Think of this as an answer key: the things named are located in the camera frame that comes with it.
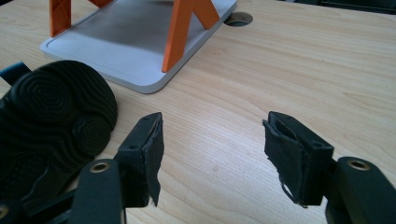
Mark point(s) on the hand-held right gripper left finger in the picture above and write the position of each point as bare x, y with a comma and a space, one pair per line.
137, 161

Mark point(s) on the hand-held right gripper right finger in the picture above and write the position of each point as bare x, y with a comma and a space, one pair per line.
299, 161

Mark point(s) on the blue object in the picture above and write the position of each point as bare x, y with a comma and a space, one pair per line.
14, 72

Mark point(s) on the grey metal tray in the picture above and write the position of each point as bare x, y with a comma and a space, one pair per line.
124, 59

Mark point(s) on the orange plastic rack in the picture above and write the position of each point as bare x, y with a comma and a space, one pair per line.
179, 37

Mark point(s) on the dark equipment behind table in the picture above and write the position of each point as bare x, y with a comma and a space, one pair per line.
348, 4

